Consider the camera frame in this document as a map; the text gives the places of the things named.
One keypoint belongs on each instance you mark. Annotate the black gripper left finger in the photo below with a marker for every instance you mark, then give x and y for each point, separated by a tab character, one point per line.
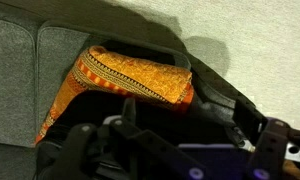
146	140

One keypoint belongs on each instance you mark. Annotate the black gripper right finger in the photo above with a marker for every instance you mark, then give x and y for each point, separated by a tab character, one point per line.
270	150

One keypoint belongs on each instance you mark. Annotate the black fabric suitcase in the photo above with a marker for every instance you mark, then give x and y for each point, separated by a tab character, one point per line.
150	116

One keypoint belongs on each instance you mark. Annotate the orange patterned blanket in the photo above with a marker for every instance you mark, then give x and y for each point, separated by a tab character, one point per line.
136	76

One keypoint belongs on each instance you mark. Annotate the cream carpet rug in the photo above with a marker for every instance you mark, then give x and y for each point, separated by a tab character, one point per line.
256	43

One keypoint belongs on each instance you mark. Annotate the grey fabric sofa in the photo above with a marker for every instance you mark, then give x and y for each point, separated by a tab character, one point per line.
13	83

